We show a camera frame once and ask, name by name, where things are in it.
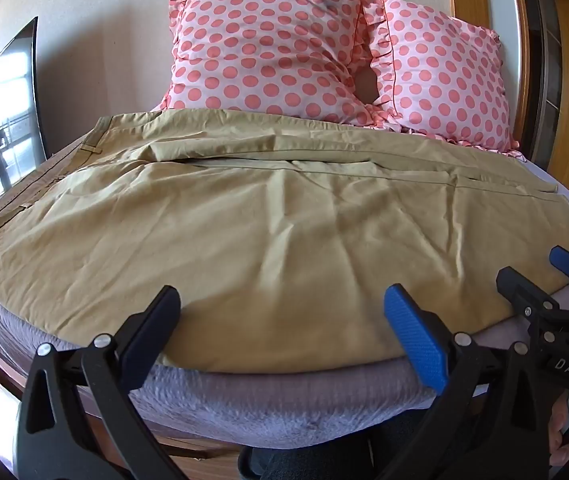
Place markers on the grey mattress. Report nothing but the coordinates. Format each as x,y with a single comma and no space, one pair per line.
264,402

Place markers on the person's right hand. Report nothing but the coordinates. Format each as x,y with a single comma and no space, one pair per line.
558,432

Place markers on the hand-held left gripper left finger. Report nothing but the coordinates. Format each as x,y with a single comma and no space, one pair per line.
157,317

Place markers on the pink polka dot pillow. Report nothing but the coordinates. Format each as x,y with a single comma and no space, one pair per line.
439,70
264,45

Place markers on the black flat screen television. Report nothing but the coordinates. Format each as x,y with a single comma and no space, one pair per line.
7,110

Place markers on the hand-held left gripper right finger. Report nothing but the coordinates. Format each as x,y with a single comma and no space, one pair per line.
414,335

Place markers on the khaki pants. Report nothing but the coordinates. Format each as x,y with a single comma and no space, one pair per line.
264,235

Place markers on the person's dark trouser legs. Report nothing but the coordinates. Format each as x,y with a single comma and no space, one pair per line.
314,465

